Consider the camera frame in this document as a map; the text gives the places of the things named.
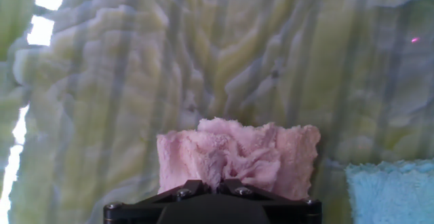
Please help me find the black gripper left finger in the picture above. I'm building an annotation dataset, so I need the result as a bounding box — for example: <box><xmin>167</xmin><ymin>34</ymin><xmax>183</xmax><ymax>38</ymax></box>
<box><xmin>134</xmin><ymin>179</ymin><xmax>217</xmax><ymax>206</ymax></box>

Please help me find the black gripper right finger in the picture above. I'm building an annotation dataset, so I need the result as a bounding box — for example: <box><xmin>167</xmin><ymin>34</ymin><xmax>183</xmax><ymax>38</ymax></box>
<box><xmin>216</xmin><ymin>179</ymin><xmax>300</xmax><ymax>206</ymax></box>

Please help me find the pink fluffy cloth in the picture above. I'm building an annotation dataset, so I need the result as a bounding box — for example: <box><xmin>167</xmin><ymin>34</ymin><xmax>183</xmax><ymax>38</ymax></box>
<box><xmin>156</xmin><ymin>117</ymin><xmax>321</xmax><ymax>201</ymax></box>

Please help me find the teal fluffy cloth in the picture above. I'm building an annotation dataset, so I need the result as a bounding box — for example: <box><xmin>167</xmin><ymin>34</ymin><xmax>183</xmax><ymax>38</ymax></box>
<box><xmin>344</xmin><ymin>159</ymin><xmax>434</xmax><ymax>224</ymax></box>

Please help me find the green marbled table mat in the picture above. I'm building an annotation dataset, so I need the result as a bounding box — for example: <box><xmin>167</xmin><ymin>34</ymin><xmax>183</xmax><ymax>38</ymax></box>
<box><xmin>0</xmin><ymin>0</ymin><xmax>434</xmax><ymax>224</ymax></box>

